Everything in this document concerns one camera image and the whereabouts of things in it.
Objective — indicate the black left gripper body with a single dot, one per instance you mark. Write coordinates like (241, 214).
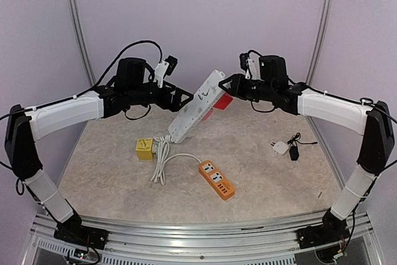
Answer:
(162, 101)

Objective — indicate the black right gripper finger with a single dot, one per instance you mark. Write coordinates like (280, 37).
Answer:
(232, 90)
(231, 81)

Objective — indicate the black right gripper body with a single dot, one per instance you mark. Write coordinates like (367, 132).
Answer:
(263, 90)

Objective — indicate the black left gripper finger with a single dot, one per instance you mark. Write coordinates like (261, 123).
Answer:
(176, 93)
(177, 103)

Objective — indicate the red cube socket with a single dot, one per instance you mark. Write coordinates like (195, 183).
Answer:
(223, 102)

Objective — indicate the long white power strip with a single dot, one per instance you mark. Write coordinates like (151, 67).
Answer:
(206, 96)

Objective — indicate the pink plug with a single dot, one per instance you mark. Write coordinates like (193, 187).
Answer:
(207, 115)

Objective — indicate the white plug adapter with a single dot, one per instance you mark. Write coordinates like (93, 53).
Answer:
(279, 147)

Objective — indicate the orange power strip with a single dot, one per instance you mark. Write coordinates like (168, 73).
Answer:
(220, 184)

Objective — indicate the black plug with cable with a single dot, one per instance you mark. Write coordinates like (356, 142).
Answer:
(293, 144)

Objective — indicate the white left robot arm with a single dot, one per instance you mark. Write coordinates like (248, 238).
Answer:
(135, 83)

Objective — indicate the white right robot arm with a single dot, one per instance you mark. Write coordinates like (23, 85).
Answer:
(369, 119)

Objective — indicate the yellow cube socket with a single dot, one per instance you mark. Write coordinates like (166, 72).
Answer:
(144, 149)

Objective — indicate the small circuit board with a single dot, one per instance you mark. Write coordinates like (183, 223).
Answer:
(80, 255)

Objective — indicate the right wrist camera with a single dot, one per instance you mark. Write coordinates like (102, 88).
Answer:
(247, 64)

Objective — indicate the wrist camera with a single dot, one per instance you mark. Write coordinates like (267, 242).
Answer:
(164, 68)
(247, 64)

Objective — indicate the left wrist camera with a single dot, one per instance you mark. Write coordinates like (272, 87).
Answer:
(164, 68)

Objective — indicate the right aluminium corner post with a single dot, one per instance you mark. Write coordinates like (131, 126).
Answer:
(319, 40)

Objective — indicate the aluminium corner post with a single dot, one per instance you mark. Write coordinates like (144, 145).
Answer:
(319, 40)
(80, 40)

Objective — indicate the left aluminium corner post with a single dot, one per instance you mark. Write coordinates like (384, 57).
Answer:
(80, 40)

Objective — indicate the aluminium front rail frame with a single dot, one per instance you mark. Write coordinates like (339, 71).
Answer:
(272, 240)

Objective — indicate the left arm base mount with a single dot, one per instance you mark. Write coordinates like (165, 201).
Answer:
(86, 236)

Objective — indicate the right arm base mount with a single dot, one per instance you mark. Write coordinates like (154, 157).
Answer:
(318, 235)

